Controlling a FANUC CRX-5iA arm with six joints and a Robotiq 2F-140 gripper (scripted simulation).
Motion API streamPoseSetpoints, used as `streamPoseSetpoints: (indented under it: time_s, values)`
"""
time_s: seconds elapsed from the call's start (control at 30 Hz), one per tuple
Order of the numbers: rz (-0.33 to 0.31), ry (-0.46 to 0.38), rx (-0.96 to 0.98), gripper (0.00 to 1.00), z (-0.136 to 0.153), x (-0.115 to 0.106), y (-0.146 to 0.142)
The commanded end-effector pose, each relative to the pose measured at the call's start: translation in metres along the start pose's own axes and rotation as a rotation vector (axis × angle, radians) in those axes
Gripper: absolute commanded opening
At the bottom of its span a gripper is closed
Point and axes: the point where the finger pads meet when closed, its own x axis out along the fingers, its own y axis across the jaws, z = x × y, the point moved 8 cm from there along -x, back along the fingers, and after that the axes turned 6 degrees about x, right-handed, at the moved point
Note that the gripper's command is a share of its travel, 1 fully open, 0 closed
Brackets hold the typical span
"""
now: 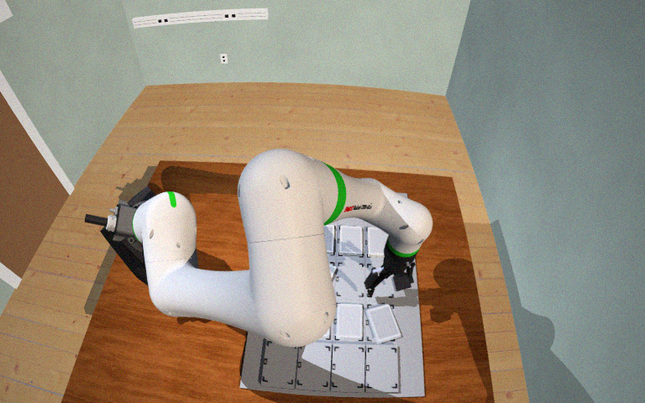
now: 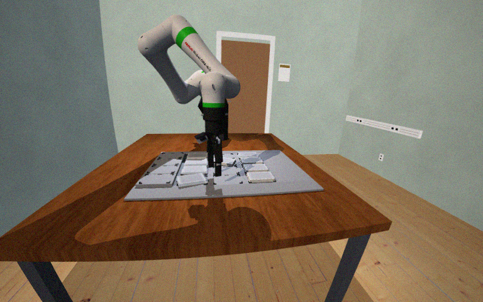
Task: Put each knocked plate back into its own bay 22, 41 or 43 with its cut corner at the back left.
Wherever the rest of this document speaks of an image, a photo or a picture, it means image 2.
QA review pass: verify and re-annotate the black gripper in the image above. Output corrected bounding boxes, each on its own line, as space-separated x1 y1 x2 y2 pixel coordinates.
205 120 223 177

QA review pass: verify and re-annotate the beige well plate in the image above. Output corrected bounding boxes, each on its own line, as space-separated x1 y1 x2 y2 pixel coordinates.
187 153 208 159

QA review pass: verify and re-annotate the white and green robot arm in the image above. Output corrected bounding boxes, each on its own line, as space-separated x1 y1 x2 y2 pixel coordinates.
138 14 240 121

